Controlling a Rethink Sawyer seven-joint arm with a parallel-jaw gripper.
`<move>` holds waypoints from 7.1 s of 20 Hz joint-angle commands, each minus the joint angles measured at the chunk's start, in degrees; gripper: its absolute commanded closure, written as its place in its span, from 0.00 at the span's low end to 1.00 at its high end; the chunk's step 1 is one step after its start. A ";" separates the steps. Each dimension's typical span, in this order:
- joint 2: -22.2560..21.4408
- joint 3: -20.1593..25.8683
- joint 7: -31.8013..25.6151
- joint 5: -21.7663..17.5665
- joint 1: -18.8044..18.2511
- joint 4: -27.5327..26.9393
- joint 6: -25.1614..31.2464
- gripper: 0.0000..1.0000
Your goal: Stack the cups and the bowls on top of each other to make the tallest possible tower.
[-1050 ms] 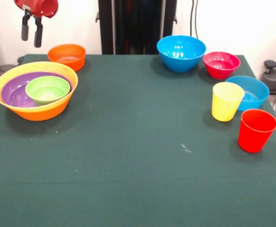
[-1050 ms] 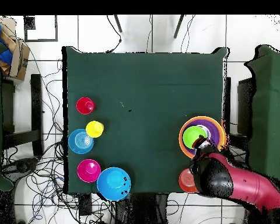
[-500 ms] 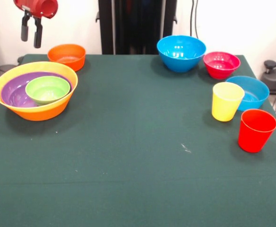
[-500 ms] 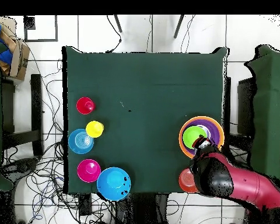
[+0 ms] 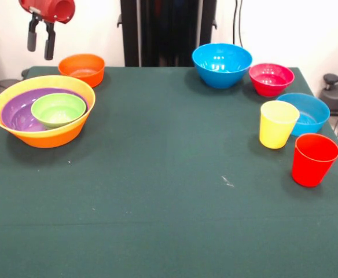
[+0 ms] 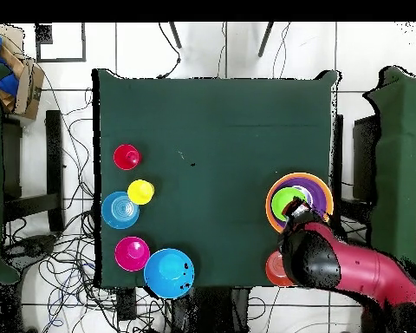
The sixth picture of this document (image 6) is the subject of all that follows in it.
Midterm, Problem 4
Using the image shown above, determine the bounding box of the small green bowl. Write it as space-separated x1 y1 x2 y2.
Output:
270 186 308 223

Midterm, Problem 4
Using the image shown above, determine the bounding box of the large yellow bowl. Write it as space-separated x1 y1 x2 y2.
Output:
264 172 335 235

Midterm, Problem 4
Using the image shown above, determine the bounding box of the purple bowl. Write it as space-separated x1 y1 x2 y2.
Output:
268 176 330 232

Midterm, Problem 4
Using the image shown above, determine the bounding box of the small orange bowl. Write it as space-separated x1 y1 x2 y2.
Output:
264 250 295 288

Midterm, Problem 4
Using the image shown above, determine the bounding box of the dark green tablecloth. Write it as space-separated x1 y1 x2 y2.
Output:
91 68 341 289

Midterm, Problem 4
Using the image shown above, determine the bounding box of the deep blue bowl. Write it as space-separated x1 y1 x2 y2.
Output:
143 247 196 300

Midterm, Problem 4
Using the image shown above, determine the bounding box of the yellow cup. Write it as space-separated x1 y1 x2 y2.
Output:
127 179 156 206

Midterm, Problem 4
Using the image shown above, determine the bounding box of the small pink bowl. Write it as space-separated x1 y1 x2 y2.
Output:
114 236 151 272

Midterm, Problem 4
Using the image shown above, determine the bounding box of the black tripod leg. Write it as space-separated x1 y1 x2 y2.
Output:
168 22 183 49
257 22 275 58

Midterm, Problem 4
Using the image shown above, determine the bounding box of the shallow blue bowl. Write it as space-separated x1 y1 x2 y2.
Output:
101 191 140 231

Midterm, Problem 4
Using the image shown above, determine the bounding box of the red cup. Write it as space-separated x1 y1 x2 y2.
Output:
113 143 142 172

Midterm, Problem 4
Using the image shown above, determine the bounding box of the black power box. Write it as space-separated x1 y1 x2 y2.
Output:
116 287 138 322

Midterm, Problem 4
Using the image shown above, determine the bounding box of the black bench stand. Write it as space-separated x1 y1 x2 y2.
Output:
1 109 65 233

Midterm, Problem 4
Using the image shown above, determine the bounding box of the cardboard box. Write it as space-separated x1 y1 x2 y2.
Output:
0 23 45 121

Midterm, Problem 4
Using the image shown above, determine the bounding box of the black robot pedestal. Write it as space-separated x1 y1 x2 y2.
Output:
169 286 252 333

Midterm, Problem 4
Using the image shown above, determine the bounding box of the black floor cable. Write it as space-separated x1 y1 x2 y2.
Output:
158 22 182 79

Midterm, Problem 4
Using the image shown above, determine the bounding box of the tangle of black cables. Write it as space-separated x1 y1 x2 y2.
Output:
1 79 171 333

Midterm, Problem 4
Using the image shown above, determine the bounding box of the black pedestal foot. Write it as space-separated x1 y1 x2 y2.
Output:
3 233 58 268

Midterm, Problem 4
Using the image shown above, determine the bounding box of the black square floor frame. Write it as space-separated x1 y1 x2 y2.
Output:
34 23 88 63

